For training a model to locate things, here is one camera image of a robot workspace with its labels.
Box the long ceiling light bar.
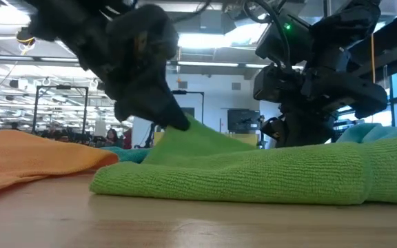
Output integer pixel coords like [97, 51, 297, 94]
[0, 54, 275, 68]

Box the green microfiber towel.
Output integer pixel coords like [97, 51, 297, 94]
[89, 115, 397, 206]

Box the teal microfiber towel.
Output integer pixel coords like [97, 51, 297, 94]
[100, 146, 153, 165]

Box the black ceiling cable reel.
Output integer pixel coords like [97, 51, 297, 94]
[16, 27, 36, 45]

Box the light blue microfiber towel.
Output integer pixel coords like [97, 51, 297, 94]
[336, 123, 397, 144]

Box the black metal gantry frame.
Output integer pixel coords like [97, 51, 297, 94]
[32, 85, 89, 134]
[170, 90, 205, 125]

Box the orange microfiber towel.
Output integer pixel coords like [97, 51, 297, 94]
[0, 130, 119, 196]

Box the person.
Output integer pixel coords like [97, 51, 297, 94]
[122, 129, 133, 149]
[105, 128, 119, 147]

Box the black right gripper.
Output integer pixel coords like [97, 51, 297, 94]
[261, 65, 389, 148]

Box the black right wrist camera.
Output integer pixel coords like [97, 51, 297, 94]
[253, 63, 305, 104]

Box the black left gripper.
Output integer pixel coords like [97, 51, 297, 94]
[81, 3, 191, 132]

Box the black wall equipment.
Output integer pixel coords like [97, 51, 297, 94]
[227, 109, 261, 134]

